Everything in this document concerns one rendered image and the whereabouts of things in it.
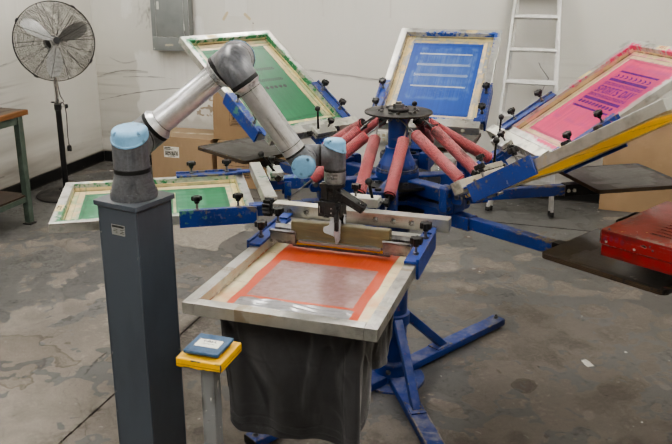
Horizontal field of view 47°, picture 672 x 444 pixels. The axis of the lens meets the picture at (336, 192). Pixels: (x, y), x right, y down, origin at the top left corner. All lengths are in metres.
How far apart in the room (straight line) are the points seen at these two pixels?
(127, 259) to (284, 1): 4.73
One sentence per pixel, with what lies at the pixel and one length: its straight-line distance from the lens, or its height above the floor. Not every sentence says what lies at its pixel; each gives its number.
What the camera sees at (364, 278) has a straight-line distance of 2.51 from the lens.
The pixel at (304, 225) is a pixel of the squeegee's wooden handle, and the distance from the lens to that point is 2.72.
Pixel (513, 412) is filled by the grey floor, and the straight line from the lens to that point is 3.70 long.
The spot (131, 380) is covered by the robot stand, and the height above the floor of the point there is 0.57.
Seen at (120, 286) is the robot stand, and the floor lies 0.91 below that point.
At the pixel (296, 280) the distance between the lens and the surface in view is 2.50.
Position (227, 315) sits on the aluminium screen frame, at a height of 0.97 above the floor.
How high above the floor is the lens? 1.93
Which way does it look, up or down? 17 degrees down
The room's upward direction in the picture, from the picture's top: straight up
